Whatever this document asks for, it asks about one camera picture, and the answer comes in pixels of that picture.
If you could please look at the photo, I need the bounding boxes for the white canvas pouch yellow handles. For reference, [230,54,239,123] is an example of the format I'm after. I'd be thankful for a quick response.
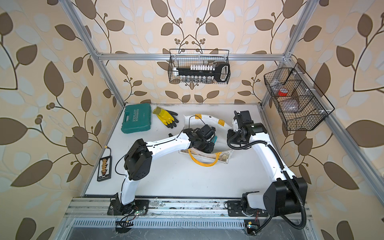
[179,114,234,167]

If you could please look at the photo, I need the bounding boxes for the teal utility knife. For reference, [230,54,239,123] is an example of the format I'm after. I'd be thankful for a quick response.
[211,136,218,144]

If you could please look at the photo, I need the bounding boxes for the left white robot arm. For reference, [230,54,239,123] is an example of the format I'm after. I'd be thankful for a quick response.
[119,125,216,206]

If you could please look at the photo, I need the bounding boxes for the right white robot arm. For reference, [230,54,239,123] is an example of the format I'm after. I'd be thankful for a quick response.
[227,123,308,217]

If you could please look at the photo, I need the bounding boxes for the yellow and grey work glove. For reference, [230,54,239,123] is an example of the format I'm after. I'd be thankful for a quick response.
[153,107,179,129]

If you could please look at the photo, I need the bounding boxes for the red item in basket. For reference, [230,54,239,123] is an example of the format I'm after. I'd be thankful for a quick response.
[278,88,289,97]

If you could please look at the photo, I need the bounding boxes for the green plastic tool case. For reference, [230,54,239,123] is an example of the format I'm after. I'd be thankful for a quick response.
[121,103,152,134]

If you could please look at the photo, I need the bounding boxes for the socket set in basket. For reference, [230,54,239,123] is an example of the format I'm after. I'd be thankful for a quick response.
[172,63,231,84]

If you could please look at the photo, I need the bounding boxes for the black tray with bits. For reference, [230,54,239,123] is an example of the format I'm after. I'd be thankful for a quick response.
[97,156,112,182]

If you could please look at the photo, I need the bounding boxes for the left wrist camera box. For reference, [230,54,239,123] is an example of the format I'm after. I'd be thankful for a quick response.
[201,125,216,140]

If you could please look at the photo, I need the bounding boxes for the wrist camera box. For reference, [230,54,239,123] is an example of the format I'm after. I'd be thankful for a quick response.
[201,125,216,140]
[233,111,254,129]

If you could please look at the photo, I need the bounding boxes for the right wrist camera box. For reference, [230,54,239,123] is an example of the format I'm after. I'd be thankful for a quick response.
[233,111,254,129]

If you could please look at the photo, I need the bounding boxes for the right black wire basket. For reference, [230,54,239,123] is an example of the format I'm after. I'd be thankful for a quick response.
[264,63,335,131]

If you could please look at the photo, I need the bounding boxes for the black wire basket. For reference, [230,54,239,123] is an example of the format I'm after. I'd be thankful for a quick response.
[168,48,231,84]
[264,63,335,131]

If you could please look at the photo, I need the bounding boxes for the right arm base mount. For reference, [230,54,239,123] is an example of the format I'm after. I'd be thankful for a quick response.
[224,198,269,217]

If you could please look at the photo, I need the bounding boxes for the back black wire basket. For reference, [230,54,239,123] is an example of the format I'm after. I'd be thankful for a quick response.
[168,48,231,84]

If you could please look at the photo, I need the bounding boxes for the aluminium frame back bar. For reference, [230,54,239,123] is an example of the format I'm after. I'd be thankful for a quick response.
[97,53,286,62]

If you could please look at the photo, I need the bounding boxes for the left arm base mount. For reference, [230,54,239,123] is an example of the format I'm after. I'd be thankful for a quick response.
[107,194,150,216]

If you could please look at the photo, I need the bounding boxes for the black corrugated cable conduit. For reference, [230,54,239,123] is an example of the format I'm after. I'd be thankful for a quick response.
[227,128,307,230]

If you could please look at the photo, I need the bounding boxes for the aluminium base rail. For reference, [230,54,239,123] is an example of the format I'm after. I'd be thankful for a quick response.
[63,197,313,220]

